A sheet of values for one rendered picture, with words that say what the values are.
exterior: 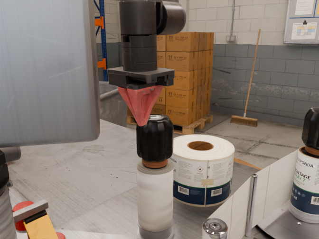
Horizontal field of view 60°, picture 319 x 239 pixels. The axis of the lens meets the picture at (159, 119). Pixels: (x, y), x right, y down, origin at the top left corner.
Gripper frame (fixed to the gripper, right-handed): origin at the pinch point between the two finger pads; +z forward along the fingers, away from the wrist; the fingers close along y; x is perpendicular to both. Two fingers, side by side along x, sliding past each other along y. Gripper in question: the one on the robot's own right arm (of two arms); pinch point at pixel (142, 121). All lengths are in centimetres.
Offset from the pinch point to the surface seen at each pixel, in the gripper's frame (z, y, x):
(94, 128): -10.7, -21.4, 23.8
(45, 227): 8.3, -3.1, 20.6
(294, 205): 28.7, -18.1, -35.7
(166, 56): 24, 217, -254
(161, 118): 2.5, 3.0, -8.4
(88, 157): 39, 64, -27
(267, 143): 132, 88, -305
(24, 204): 10.7, 7.7, 19.2
